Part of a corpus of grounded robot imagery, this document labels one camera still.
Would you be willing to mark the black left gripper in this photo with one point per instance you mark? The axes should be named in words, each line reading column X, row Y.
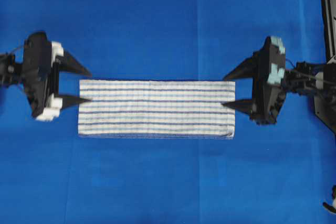
column 37, row 65

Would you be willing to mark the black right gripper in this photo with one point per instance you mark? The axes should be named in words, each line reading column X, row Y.
column 268, row 95

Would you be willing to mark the white blue-striped towel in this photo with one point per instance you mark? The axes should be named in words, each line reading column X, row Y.
column 156, row 109

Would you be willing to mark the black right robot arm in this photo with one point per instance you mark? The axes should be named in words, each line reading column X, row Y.
column 301, row 79

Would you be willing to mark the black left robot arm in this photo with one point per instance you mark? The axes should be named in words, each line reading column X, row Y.
column 11, row 70

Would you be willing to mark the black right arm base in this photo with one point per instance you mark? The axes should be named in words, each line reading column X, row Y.
column 324, row 102

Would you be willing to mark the blue table cloth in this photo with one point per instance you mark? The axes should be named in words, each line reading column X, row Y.
column 279, row 173

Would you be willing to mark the black aluminium frame rail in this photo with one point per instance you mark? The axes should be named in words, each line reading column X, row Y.
column 328, row 15

